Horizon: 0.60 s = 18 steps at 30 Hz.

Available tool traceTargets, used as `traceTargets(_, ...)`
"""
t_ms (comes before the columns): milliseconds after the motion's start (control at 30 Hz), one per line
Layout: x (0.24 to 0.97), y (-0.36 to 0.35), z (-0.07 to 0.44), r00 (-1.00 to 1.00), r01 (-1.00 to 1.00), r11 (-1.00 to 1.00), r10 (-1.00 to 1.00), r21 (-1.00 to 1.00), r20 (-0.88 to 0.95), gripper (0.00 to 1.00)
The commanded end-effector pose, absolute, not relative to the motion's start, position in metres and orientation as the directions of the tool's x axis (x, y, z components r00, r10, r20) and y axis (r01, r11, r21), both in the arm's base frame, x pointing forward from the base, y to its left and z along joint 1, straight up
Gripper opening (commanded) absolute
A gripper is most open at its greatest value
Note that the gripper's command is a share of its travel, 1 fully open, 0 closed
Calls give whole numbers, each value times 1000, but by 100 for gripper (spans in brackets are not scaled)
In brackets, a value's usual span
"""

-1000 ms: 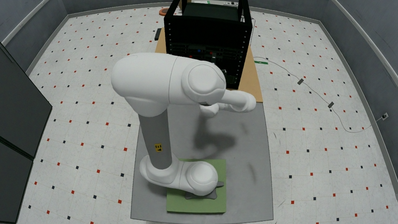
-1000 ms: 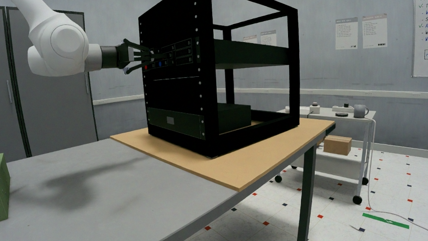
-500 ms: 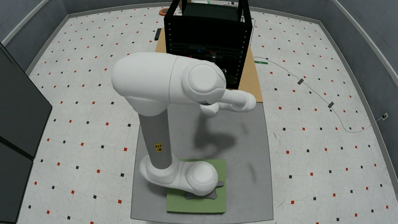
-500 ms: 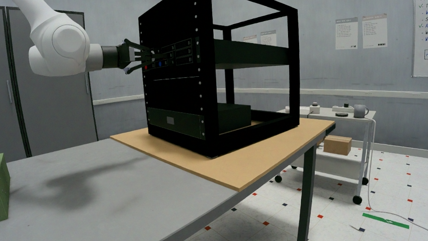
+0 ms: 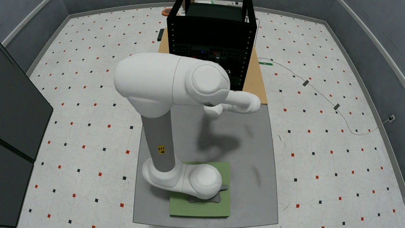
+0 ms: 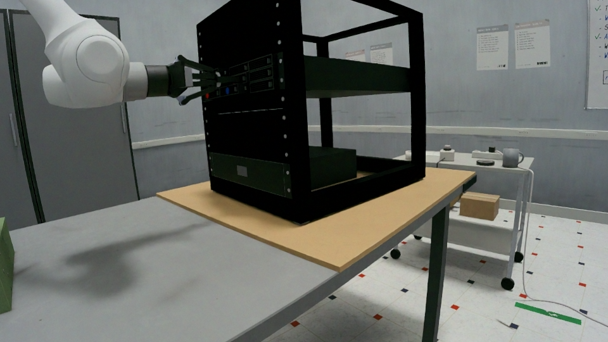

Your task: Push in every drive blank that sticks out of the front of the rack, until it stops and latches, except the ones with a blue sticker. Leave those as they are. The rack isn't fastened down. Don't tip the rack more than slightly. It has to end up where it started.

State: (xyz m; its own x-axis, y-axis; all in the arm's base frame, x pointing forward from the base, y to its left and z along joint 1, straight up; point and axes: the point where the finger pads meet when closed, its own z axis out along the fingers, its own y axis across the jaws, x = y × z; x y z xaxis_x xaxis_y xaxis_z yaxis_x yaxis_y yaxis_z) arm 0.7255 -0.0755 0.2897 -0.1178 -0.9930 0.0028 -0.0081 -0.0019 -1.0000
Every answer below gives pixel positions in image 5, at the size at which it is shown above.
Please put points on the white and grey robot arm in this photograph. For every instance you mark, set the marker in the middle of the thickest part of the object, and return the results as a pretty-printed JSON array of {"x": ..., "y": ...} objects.
[{"x": 153, "y": 83}]

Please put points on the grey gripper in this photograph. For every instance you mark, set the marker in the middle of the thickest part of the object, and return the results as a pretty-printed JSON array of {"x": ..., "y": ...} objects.
[{"x": 217, "y": 59}]

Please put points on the tan wooden board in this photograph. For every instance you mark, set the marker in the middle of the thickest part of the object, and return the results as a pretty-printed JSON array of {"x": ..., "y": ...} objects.
[{"x": 253, "y": 83}]

